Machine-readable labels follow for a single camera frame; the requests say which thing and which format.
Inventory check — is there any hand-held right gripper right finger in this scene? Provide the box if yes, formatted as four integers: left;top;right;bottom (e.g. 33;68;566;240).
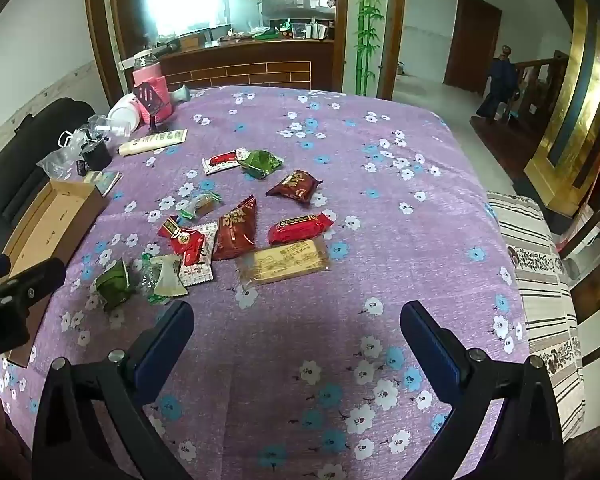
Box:
399;301;565;480

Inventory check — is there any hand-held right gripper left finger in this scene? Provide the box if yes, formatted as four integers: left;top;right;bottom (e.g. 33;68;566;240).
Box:
31;300;196;480

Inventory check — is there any shallow cardboard box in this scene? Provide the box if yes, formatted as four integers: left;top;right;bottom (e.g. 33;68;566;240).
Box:
2;178;108;366

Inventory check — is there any white green triangular packet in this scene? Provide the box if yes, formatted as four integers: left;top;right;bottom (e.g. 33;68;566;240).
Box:
142;254;190;306

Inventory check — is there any green snack packet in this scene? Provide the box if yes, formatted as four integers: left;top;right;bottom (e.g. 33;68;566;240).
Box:
235;149;285;181
91;258;140;311

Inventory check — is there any red white zigzag-edged packet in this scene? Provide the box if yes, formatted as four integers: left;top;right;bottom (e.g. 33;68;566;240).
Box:
177;222;218;287

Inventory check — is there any small red round-logo packet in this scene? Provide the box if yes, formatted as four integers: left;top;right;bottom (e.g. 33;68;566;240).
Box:
158;216;206;267

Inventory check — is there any dark red triangular packet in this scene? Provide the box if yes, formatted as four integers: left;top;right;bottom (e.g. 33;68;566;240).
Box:
212;195;258;261

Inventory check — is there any clear brown pastry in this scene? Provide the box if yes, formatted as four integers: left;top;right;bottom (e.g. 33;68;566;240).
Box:
177;191;223;223

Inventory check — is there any beige wafer packet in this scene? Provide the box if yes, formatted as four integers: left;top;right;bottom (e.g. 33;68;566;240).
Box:
236;237;331;287

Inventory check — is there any bright red snack packet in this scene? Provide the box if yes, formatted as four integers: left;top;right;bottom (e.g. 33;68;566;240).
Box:
267;211;338;247

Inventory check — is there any long red white packet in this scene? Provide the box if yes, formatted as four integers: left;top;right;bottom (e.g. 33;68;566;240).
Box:
201;149;248;176

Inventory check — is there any dark red snack packet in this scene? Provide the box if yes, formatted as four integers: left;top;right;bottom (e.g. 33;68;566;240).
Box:
266;170;323;207

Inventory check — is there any black leather sofa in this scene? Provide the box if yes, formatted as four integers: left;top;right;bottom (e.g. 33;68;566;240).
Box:
0;97;98;261

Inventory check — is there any purple floral tablecloth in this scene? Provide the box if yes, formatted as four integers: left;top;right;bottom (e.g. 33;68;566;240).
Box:
0;85;531;480

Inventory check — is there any green booklet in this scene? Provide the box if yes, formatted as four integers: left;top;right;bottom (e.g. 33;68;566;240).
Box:
82;170;123;196

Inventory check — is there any clear plastic bag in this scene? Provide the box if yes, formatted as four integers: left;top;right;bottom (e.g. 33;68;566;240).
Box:
36;115;116;181

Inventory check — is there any striped sofa cover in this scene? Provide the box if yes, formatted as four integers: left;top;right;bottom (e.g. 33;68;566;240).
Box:
485;190;588;436

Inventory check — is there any small black box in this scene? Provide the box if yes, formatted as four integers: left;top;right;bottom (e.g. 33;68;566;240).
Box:
80;137;113;171

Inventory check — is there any cream tube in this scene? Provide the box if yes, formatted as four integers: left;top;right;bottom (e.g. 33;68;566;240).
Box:
117;129;188;157

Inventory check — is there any white bowl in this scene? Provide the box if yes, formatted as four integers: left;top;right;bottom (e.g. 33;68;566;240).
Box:
107;94;143;137

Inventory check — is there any dark patterned stand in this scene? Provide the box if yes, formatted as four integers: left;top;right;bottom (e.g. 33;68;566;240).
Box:
132;81;168;136

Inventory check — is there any pink sleeved bottle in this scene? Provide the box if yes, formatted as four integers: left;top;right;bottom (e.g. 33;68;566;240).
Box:
131;50;176;123

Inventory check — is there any dark hanging jacket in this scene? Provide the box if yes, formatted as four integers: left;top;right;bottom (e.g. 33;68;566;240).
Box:
477;45;523;123

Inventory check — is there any gold framed panel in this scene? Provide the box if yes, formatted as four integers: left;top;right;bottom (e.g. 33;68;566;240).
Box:
525;0;600;216

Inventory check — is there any wooden stair railing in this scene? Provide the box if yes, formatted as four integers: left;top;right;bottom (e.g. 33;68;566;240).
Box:
517;50;571;126

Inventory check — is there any wooden counter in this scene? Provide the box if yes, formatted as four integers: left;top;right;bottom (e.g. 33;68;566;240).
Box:
155;37;338;93

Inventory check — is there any brown wooden door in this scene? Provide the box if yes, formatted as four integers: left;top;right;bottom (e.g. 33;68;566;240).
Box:
442;0;503;96

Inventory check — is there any green bamboo wall decal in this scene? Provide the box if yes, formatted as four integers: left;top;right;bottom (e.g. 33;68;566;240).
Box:
352;0;386;96

